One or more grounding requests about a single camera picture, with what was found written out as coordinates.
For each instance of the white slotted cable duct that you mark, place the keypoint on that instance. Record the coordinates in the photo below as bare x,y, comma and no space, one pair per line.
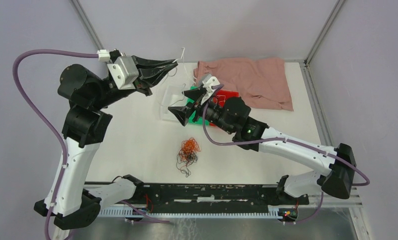
123,211

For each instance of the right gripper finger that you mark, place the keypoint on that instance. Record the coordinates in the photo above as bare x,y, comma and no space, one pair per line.
182,113
195,95

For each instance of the red plastic bin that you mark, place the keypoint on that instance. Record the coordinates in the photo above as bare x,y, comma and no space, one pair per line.
218,102

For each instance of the pink cloth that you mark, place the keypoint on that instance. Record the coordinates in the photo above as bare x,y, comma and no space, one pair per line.
261,83

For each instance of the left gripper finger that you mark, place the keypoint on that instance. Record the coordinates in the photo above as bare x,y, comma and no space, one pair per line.
154,65
150,78

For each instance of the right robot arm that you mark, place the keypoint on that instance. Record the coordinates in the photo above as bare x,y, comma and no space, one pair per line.
332,168

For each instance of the clear plastic bin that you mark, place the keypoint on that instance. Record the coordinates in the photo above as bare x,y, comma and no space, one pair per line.
172,97

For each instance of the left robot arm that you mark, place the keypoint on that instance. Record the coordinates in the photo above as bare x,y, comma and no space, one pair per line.
84,129

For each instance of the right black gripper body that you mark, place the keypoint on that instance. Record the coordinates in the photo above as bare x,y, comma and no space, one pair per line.
213,113

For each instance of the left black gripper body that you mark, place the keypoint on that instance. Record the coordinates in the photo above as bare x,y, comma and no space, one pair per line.
139,84

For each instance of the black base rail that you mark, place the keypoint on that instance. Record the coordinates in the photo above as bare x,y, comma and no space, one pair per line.
195,198

